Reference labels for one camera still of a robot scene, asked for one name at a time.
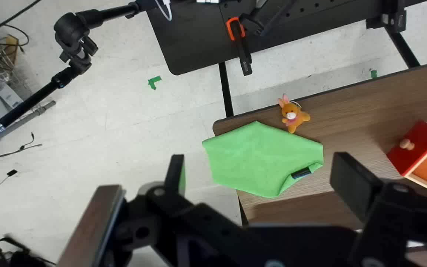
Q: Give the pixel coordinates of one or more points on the black equipment cart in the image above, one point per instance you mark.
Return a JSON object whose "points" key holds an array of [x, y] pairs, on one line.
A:
{"points": [[193, 34]]}

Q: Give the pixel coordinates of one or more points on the camera tripod stand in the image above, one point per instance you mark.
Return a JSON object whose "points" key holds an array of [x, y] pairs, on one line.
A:
{"points": [[73, 30]]}

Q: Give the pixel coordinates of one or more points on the grey metal rod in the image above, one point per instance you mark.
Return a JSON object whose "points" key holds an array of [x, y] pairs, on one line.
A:
{"points": [[37, 111]]}

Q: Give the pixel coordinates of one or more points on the small orange plush toy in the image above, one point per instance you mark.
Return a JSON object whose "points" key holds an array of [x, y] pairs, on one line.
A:
{"points": [[292, 116]]}

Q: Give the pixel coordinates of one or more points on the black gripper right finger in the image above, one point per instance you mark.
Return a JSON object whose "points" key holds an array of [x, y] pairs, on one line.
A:
{"points": [[355, 179]]}

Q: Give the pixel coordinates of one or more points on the wooden drawer with red front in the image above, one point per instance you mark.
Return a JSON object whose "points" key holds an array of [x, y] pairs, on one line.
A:
{"points": [[416, 145]]}

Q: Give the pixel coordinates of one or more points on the flat camera mount plate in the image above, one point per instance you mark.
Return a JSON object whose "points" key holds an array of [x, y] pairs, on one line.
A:
{"points": [[92, 227]]}

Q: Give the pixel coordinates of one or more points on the green tape mark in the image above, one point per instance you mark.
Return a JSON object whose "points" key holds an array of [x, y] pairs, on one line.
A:
{"points": [[155, 82]]}

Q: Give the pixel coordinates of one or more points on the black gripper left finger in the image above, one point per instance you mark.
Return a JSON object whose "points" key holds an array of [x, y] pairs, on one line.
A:
{"points": [[177, 172]]}

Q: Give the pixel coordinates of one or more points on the green cloth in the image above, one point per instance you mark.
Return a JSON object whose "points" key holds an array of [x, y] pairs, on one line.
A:
{"points": [[258, 157]]}

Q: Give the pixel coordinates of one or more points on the small black object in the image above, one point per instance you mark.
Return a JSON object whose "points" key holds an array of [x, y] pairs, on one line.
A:
{"points": [[301, 174]]}

